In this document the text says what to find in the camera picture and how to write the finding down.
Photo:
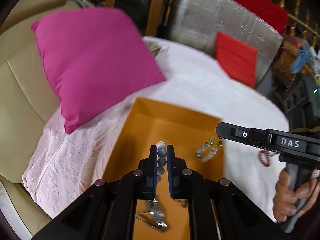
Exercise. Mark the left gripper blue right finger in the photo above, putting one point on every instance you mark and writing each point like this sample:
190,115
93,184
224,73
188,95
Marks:
172,171

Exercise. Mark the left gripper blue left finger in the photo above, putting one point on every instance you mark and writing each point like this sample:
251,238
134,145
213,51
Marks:
151,177

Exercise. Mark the silver gold wristwatch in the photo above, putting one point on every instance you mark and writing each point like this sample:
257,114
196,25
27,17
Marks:
154,216

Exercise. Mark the person's right hand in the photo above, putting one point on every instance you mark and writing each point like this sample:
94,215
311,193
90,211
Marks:
285,199

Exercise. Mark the orange cardboard box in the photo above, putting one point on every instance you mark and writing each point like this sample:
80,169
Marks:
148,123

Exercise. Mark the wicker basket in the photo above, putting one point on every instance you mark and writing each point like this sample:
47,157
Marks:
284,58

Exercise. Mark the white pink textured blanket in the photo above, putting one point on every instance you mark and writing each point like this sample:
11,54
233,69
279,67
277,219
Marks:
64,165

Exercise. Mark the patterned grey fabric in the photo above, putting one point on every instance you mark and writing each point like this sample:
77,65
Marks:
154,48

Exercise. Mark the blue cloth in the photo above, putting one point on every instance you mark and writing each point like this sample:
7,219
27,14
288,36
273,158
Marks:
303,57

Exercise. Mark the magenta pillow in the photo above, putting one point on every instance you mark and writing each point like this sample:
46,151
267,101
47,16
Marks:
93,59

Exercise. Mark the small red cushion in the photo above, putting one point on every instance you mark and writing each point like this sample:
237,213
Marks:
237,59

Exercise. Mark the beige leather sofa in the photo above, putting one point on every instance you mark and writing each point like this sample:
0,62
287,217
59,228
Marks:
27,103

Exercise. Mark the wooden stair railing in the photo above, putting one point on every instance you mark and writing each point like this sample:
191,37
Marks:
301,23

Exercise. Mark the large red cushion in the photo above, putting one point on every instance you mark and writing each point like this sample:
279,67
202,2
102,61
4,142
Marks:
271,13

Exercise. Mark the silver foil insulation panel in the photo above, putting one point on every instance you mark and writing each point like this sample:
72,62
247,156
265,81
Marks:
195,23

